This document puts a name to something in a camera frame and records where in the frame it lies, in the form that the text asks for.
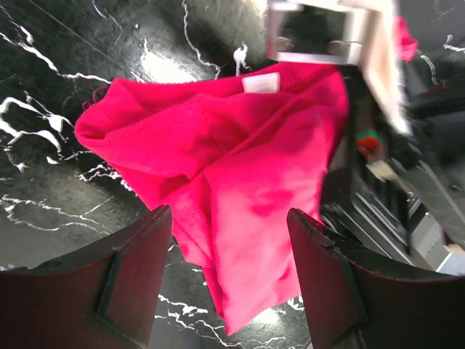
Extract red t shirt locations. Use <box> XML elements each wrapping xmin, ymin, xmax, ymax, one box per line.
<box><xmin>74</xmin><ymin>16</ymin><xmax>419</xmax><ymax>337</ymax></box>

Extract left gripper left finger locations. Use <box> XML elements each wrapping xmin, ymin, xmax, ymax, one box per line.
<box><xmin>1</xmin><ymin>206</ymin><xmax>172</xmax><ymax>348</ymax></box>

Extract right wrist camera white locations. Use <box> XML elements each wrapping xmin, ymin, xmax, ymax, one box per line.
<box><xmin>267</xmin><ymin>1</ymin><xmax>412</xmax><ymax>135</ymax></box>

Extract black marble pattern mat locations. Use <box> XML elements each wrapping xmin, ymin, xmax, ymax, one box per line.
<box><xmin>1</xmin><ymin>1</ymin><xmax>464</xmax><ymax>348</ymax></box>

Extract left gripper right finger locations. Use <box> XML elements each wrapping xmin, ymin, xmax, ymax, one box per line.
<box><xmin>287</xmin><ymin>209</ymin><xmax>464</xmax><ymax>348</ymax></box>

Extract aluminium rail frame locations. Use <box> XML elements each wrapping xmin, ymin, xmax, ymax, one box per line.
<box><xmin>320</xmin><ymin>166</ymin><xmax>464</xmax><ymax>276</ymax></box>

